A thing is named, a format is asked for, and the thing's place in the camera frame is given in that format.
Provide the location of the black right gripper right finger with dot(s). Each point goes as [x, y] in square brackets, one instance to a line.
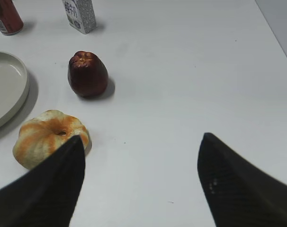
[238, 193]

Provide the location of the beige round plate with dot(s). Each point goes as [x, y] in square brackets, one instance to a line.
[14, 86]

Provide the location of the red drink can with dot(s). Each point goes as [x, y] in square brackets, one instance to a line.
[10, 20]

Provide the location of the dark red apple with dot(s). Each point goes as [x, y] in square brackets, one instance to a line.
[87, 74]

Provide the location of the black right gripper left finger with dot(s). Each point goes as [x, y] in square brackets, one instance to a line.
[46, 196]

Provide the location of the orange striped pumpkin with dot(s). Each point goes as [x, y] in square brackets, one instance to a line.
[41, 136]

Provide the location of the white milk carton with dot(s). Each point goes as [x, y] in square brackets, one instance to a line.
[80, 14]

